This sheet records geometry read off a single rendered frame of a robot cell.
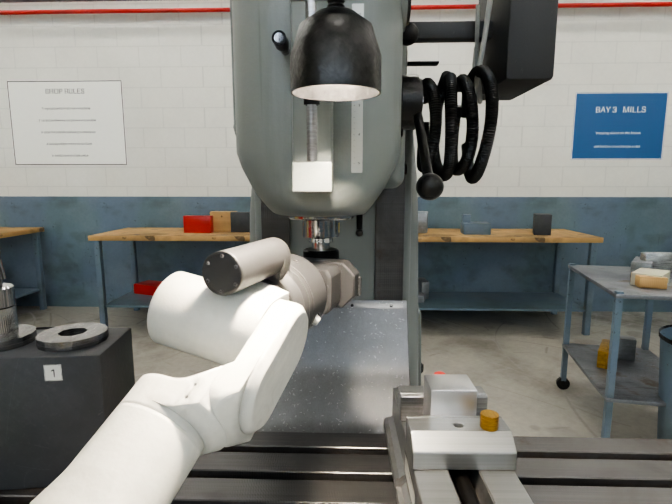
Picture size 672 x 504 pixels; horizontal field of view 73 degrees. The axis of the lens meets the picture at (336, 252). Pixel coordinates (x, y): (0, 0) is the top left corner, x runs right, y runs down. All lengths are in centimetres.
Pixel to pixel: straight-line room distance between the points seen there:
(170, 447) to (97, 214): 521
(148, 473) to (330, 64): 29
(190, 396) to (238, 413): 3
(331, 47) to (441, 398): 45
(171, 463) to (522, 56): 76
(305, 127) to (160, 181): 475
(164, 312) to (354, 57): 24
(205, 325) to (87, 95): 524
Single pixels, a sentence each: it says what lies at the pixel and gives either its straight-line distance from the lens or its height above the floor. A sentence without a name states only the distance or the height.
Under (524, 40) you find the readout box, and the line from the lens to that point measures 87.
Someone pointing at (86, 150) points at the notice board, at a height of 168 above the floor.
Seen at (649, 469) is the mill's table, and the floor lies 94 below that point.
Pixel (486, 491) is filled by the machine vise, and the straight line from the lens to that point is 61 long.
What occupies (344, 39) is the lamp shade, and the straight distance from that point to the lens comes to 36.
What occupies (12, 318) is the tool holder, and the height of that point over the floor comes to 116.
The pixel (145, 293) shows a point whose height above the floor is 25.
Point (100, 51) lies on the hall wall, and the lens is 558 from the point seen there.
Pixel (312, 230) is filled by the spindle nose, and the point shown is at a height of 129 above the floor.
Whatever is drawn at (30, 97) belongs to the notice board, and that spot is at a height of 221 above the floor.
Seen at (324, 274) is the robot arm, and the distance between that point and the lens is 50.
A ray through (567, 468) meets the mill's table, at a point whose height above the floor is 94.
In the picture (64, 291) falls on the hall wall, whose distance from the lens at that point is 583.
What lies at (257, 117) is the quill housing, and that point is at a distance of 52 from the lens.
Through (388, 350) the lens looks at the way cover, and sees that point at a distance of 98.
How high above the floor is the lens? 135
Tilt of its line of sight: 9 degrees down
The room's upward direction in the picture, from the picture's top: straight up
